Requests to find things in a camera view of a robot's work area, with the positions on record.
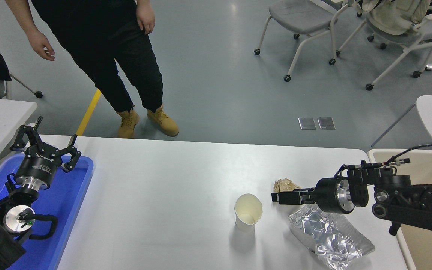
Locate large pale bin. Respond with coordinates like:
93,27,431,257
367,149,432,270

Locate blue plastic tray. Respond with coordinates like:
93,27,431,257
0,153,94,270

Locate cream jacket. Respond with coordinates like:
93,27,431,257
361,0,432,36

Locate tan paper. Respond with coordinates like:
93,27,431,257
273,178,302,193

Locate white paper cup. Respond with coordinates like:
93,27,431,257
234,193,263,232

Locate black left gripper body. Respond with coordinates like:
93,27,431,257
15,147,63,182

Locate grey white-framed office chair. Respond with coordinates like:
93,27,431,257
254,0,353,82
336,0,432,91

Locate person's right hand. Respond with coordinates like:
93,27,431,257
27,30,56,61

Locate person's left hand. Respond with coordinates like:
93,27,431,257
136,3,156,35

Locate silver foil tray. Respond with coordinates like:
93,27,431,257
288,204,376,270

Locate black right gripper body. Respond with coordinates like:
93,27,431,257
315,178,342,213

